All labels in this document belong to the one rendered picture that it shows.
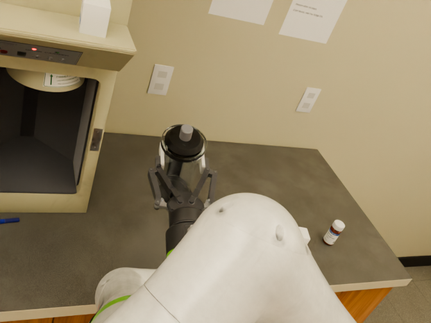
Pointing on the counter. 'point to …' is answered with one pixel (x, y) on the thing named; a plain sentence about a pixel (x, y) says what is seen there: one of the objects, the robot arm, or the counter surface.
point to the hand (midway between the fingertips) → (181, 154)
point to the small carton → (94, 17)
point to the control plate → (72, 57)
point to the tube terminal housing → (15, 203)
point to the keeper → (96, 140)
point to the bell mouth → (45, 80)
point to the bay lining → (48, 116)
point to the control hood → (67, 36)
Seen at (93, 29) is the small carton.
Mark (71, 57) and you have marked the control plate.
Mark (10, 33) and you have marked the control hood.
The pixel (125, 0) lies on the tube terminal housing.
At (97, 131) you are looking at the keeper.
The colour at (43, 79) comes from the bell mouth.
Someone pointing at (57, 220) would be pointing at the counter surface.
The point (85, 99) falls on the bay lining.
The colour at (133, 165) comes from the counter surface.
